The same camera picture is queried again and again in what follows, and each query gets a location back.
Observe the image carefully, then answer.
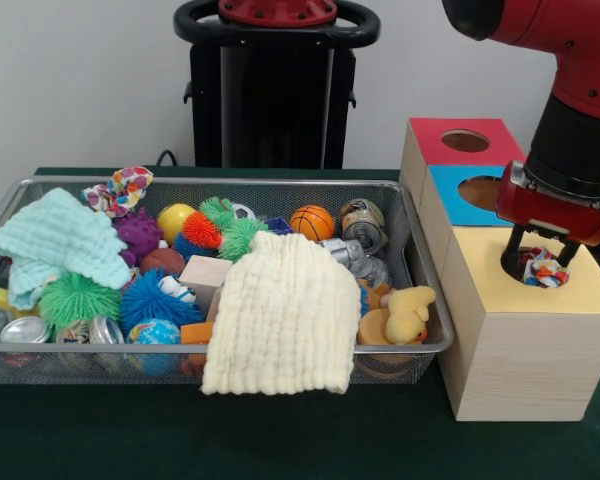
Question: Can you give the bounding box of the shallow mesh bin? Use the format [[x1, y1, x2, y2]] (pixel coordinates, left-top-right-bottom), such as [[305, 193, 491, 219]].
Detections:
[[0, 174, 456, 386]]

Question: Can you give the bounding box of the globe print ball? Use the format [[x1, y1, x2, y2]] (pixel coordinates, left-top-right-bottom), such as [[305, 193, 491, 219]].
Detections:
[[125, 317, 183, 376]]

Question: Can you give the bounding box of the yellow plush duck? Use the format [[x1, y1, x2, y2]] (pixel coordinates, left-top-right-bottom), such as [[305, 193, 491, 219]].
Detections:
[[384, 285, 437, 345]]

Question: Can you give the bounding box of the green spiky ball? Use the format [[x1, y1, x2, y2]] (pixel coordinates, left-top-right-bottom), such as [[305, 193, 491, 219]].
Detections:
[[38, 272, 123, 334]]

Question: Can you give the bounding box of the colourful patterned cloth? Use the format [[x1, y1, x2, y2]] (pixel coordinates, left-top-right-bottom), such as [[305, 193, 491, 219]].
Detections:
[[81, 165, 155, 220], [518, 246, 571, 290]]

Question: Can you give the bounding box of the wooden box with three holes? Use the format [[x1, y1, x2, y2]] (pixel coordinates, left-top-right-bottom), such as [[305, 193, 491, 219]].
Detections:
[[398, 117, 600, 423]]

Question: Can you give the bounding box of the yellow ball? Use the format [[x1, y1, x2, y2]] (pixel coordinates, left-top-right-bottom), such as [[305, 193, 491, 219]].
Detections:
[[156, 203, 197, 246]]

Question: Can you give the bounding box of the purple knobby ball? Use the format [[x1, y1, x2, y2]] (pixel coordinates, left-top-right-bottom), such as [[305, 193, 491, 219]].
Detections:
[[113, 207, 165, 267]]

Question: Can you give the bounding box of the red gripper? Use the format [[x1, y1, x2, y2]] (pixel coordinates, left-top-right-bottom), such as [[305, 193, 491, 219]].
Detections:
[[494, 160, 600, 275]]

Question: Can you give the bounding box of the cream waffle cloth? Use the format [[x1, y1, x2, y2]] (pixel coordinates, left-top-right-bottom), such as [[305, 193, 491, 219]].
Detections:
[[199, 230, 362, 396]]

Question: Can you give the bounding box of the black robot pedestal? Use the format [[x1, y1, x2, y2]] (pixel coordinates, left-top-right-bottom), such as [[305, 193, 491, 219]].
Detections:
[[173, 0, 381, 169]]

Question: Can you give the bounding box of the dark green table cloth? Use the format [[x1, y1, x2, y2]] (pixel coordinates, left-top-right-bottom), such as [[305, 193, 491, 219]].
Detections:
[[0, 167, 600, 480]]

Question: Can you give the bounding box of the mint waffle cloth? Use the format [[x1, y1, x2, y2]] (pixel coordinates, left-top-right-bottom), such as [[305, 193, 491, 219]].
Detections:
[[0, 187, 134, 311]]

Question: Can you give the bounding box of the orange basketball toy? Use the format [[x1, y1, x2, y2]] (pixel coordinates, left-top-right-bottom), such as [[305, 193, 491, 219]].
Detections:
[[289, 204, 336, 241]]

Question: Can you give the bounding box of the blue spiky ball with eyes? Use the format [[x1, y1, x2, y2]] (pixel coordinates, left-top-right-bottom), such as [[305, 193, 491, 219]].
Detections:
[[119, 269, 205, 337]]

